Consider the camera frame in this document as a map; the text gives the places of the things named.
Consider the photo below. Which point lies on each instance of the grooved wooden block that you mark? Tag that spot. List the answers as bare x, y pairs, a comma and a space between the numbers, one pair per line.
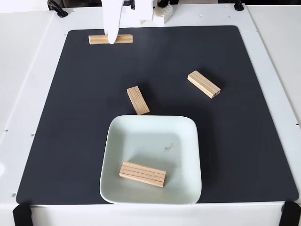
142, 174
138, 100
203, 84

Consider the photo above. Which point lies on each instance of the pale green square plate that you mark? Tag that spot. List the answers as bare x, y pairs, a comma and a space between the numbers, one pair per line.
145, 141

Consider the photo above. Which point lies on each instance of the black table clamp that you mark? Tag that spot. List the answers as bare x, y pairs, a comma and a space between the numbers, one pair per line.
132, 4
238, 5
56, 8

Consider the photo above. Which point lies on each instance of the smooth wooden block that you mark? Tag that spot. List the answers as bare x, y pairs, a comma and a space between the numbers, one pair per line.
98, 39

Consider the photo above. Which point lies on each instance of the black table mat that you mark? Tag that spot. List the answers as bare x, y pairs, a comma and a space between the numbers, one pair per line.
70, 141

